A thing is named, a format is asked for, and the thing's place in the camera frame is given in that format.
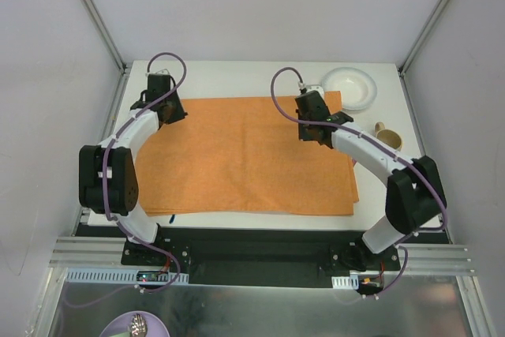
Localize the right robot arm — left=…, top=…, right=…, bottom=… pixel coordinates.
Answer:
left=295, top=90, right=447, bottom=270

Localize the aluminium front rail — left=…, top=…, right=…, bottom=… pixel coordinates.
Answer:
left=49, top=237, right=477, bottom=276

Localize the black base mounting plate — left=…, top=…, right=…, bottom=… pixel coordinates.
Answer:
left=120, top=225, right=402, bottom=289

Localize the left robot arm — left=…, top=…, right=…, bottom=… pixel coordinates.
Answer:
left=79, top=71, right=187, bottom=265

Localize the white ceramic plate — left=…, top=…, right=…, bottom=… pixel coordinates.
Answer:
left=320, top=67, right=378, bottom=111

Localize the right white cable duct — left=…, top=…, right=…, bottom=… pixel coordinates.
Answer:
left=331, top=275, right=359, bottom=290

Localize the right aluminium frame post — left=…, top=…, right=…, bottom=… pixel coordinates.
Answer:
left=398, top=0, right=451, bottom=77

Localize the lilac plate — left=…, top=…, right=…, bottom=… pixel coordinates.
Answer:
left=99, top=310, right=170, bottom=337

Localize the aluminium frame post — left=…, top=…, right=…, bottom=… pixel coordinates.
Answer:
left=398, top=0, right=451, bottom=77
left=80, top=0, right=127, bottom=73

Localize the beige ceramic mug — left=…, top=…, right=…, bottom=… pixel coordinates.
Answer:
left=374, top=122, right=403, bottom=152

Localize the left aluminium frame post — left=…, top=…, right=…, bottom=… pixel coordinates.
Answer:
left=80, top=0, right=127, bottom=73

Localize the left white cable duct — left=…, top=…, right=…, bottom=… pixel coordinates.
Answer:
left=66, top=268, right=189, bottom=286

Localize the silver cutlery on lilac plate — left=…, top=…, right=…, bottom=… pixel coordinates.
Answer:
left=127, top=313, right=148, bottom=337

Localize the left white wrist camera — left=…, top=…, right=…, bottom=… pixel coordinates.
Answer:
left=146, top=68, right=170, bottom=77

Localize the orange cloth placemat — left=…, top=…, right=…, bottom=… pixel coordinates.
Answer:
left=135, top=95, right=359, bottom=216

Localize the white cable duct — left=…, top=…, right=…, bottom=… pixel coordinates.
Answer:
left=66, top=268, right=189, bottom=286
left=331, top=275, right=359, bottom=290

